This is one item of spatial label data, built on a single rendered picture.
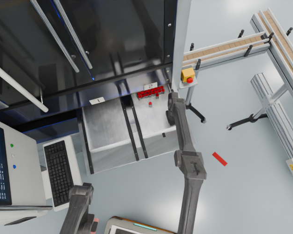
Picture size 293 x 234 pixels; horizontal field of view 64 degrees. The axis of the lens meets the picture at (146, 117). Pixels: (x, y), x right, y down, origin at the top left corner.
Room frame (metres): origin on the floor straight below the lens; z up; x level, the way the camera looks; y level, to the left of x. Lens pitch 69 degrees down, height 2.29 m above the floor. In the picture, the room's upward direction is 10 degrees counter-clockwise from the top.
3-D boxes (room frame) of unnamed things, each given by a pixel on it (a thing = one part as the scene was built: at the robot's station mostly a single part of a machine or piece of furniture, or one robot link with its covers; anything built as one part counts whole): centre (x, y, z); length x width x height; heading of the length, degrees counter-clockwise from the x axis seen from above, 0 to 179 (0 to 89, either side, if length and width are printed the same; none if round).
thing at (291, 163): (0.11, -1.02, 0.50); 0.12 x 0.05 x 0.09; 6
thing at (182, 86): (0.79, -0.31, 0.87); 0.14 x 0.13 x 0.02; 6
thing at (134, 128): (0.43, 0.09, 0.91); 0.14 x 0.03 x 0.06; 5
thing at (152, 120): (0.61, -0.07, 0.90); 0.34 x 0.26 x 0.04; 6
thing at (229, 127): (0.65, -1.02, 0.07); 0.50 x 0.08 x 0.14; 96
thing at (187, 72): (0.75, -0.30, 1.00); 0.08 x 0.07 x 0.07; 6
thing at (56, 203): (0.31, 0.61, 0.82); 0.40 x 0.14 x 0.02; 10
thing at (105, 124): (0.57, 0.27, 0.90); 0.34 x 0.26 x 0.04; 6
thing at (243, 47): (0.92, -0.57, 0.92); 0.69 x 0.16 x 0.16; 96
